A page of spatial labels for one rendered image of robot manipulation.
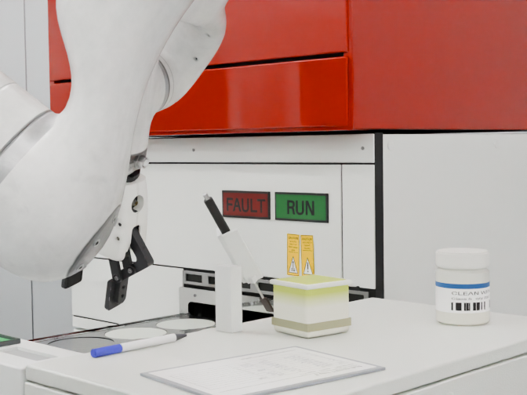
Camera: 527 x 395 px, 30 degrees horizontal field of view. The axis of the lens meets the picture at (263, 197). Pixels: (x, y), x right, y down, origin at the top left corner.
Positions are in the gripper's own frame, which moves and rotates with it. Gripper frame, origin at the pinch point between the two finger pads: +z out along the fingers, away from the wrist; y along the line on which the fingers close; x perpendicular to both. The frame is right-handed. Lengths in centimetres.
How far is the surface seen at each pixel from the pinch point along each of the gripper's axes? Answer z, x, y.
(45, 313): 203, -244, 207
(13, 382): 7.1, 13.6, -0.7
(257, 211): 10, -54, 7
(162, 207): 20, -60, 30
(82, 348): 24.7, -18.3, 14.2
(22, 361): 6.2, 11.0, 0.5
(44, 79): 96, -268, 242
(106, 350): 3.4, 6.0, -7.2
